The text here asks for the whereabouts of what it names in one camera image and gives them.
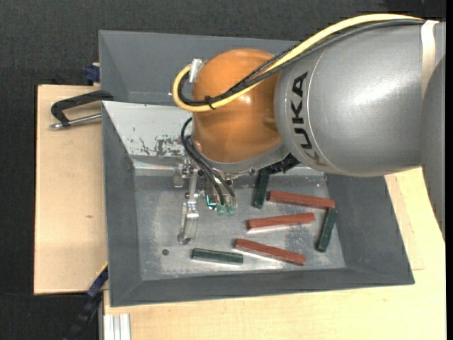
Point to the red-brown flat block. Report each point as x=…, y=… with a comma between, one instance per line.
x=301, y=199
x=270, y=251
x=279, y=220

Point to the dark green flat block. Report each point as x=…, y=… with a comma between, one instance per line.
x=327, y=229
x=216, y=255
x=262, y=190

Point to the grey metal bin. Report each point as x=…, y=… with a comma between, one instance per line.
x=155, y=232

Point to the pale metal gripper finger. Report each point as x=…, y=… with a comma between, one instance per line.
x=180, y=178
x=191, y=221

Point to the pale flat board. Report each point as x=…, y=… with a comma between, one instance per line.
x=70, y=190

